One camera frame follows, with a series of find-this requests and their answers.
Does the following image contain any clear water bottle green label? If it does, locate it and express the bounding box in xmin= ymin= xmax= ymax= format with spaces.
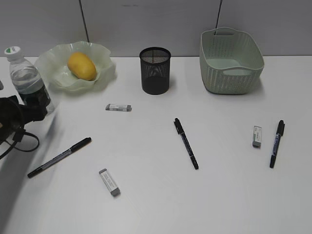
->
xmin=4 ymin=46 xmax=54 ymax=114

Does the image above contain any grey white eraser upper left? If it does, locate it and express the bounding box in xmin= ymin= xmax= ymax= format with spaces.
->
xmin=105 ymin=103 xmax=132 ymax=112

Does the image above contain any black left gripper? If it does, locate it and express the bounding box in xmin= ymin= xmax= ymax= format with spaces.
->
xmin=0 ymin=96 xmax=47 ymax=144

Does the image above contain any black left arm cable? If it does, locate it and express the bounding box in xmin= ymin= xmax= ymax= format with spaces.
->
xmin=0 ymin=128 xmax=40 ymax=160

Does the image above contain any yellow mango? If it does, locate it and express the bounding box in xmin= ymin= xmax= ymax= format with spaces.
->
xmin=67 ymin=52 xmax=97 ymax=81

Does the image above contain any grey white eraser right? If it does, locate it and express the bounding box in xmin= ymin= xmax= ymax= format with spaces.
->
xmin=252 ymin=126 xmax=262 ymax=148

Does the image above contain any grey white eraser lower left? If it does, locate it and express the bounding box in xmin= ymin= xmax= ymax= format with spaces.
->
xmin=99 ymin=169 xmax=120 ymax=197

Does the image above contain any black cable behind left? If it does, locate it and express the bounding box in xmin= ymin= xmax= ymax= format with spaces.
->
xmin=79 ymin=0 xmax=91 ymax=42

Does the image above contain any black mesh pen holder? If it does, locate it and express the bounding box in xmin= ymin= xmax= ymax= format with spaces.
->
xmin=139 ymin=47 xmax=171 ymax=95

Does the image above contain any pale green wavy glass bowl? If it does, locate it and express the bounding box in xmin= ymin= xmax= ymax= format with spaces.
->
xmin=35 ymin=41 xmax=117 ymax=93

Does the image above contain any grey white eraser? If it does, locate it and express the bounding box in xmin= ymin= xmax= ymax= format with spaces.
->
xmin=99 ymin=169 xmax=120 ymax=197
xmin=252 ymin=126 xmax=262 ymax=148
xmin=105 ymin=103 xmax=132 ymax=112

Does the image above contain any pale green woven plastic basket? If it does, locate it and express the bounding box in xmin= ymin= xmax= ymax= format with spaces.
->
xmin=199 ymin=27 xmax=264 ymax=95

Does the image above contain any black cable behind right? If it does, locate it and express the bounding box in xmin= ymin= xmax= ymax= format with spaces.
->
xmin=215 ymin=0 xmax=223 ymax=29

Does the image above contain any black marker pen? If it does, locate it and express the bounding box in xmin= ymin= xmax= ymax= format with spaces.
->
xmin=27 ymin=137 xmax=92 ymax=178
xmin=269 ymin=120 xmax=285 ymax=168
xmin=174 ymin=118 xmax=199 ymax=170

